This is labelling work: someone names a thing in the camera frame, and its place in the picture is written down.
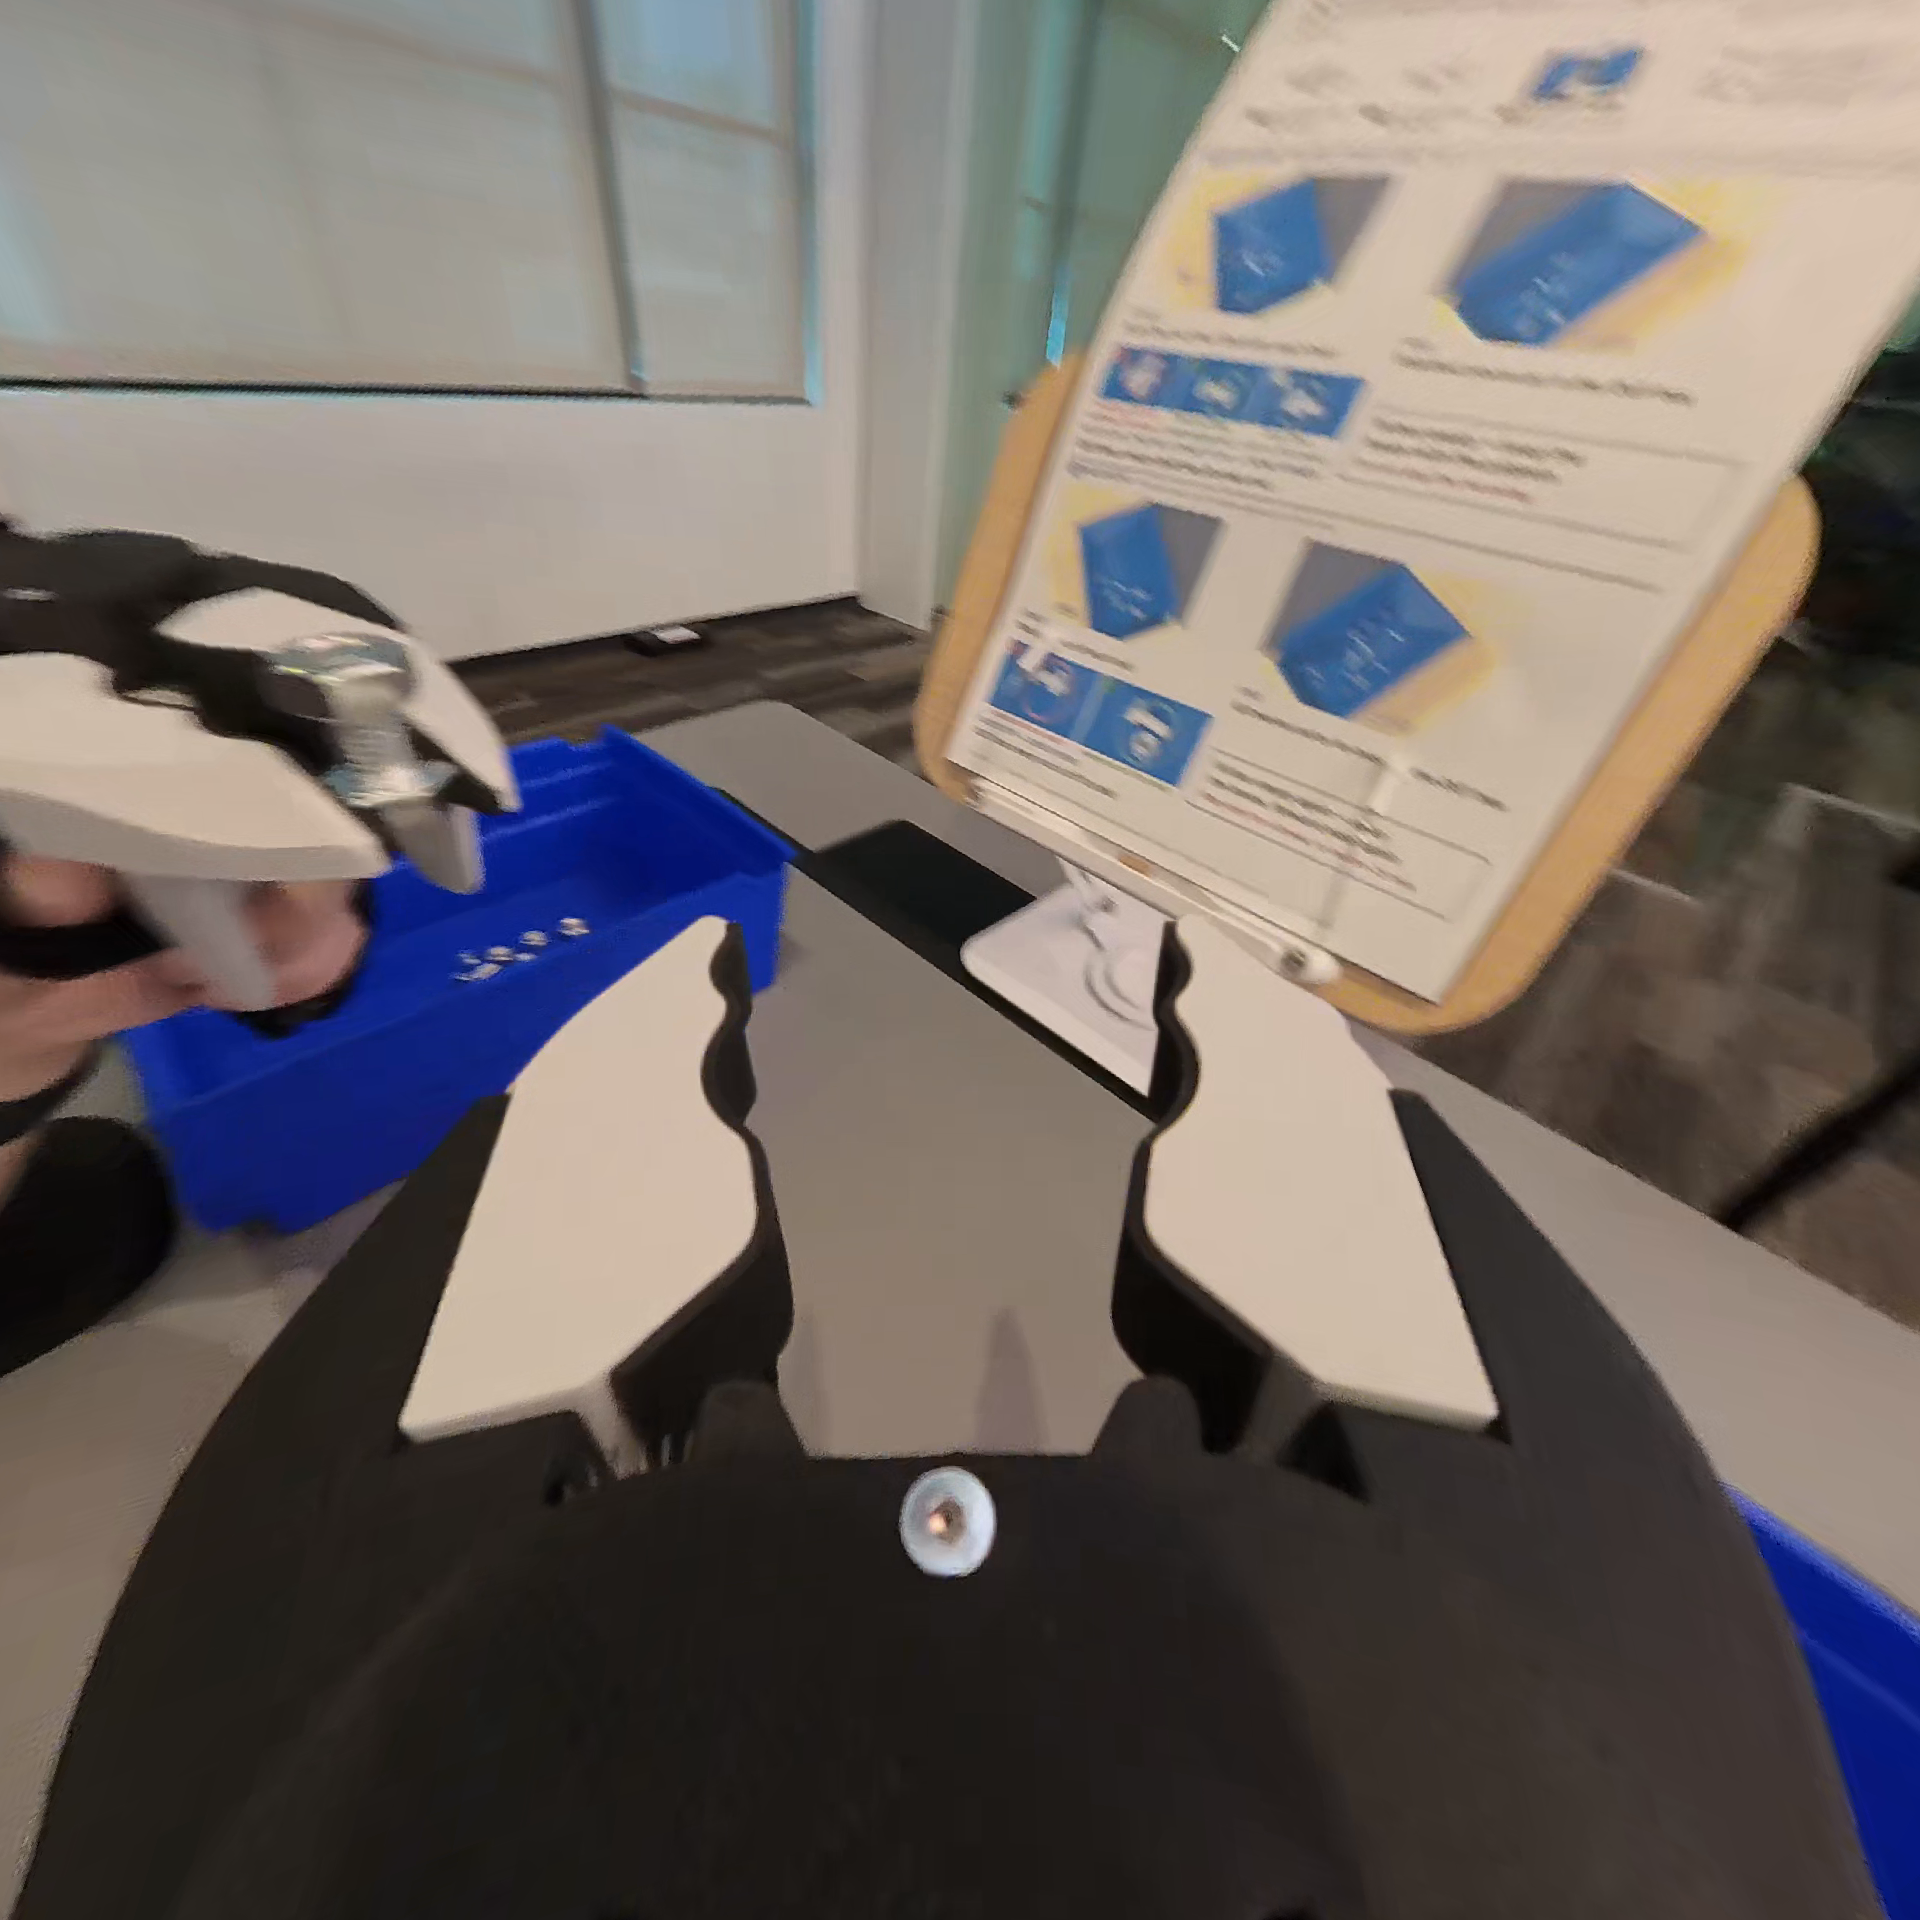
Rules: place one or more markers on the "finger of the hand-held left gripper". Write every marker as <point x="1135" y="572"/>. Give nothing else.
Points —
<point x="150" y="796"/>
<point x="224" y="627"/>

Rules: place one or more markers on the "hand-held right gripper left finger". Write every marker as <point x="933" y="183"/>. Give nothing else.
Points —
<point x="599" y="1200"/>

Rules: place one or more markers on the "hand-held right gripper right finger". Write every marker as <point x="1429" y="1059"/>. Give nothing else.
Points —
<point x="1307" y="1200"/>

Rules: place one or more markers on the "large silver hex bolt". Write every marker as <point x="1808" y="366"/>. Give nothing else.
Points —
<point x="369" y="720"/>

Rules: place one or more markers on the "blue plastic parts bin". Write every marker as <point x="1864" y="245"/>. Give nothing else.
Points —
<point x="1861" y="1681"/>
<point x="629" y="856"/>

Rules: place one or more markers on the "person's left hand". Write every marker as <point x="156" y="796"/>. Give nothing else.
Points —
<point x="89" y="1019"/>

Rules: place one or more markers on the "white board stand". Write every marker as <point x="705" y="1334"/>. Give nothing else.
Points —
<point x="1049" y="974"/>

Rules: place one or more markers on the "floor outlet plate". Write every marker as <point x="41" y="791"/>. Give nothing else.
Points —
<point x="667" y="638"/>

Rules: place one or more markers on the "window with white blind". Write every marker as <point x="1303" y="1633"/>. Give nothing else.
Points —
<point x="301" y="182"/>

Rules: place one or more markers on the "person's black office chair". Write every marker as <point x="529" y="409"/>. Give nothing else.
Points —
<point x="77" y="1244"/>

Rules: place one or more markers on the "wooden instruction board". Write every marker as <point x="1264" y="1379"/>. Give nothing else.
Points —
<point x="1424" y="452"/>

